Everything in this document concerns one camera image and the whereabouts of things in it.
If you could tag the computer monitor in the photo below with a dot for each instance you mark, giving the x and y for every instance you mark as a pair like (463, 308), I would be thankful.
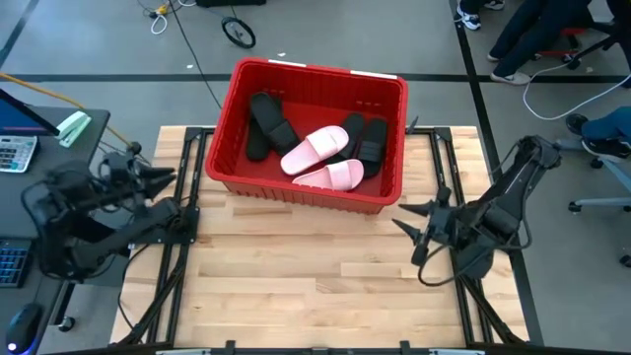
(20, 116)

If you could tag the black metal table frame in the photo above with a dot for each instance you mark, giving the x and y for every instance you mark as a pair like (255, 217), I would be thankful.
(194, 132)

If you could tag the black computer mouse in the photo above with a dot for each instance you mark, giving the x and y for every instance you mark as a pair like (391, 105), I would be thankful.
(22, 328)

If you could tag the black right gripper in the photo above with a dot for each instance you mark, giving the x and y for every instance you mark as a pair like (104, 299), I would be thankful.
(446, 224)

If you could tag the grey desk calculator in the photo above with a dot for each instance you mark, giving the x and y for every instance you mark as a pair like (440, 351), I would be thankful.
(15, 153)

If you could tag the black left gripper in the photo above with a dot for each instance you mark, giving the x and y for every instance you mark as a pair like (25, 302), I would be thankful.
(123, 172)

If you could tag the pink slide sandal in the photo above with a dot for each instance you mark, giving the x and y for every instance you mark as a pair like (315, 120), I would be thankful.
(315, 148)
(335, 175)

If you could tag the person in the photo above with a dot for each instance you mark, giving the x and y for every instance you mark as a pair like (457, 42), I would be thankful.
(606, 130)
(527, 34)

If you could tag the red plastic bin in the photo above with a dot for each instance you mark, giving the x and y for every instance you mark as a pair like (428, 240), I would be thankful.
(315, 103)

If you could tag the black computer keyboard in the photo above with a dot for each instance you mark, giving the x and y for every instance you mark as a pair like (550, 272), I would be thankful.
(12, 261)

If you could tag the black slide sandal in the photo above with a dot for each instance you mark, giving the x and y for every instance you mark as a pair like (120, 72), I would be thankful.
(351, 130)
(256, 143)
(273, 120)
(373, 145)

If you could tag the black side desk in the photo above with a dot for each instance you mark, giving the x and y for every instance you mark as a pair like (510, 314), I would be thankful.
(20, 207)

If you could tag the red and black chair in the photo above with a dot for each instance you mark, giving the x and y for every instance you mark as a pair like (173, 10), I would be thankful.
(572, 47)

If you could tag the pale green stapler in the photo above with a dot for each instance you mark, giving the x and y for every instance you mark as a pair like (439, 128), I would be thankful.
(74, 128)

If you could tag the black cart wheel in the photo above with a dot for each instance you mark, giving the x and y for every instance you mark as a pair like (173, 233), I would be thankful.
(238, 32)

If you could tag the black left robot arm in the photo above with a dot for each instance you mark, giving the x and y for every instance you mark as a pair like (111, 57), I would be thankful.
(98, 236)

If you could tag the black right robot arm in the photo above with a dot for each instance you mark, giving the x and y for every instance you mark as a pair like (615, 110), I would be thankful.
(512, 197)

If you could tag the grey office chair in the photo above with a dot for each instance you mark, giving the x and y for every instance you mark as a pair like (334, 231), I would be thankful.
(606, 197)

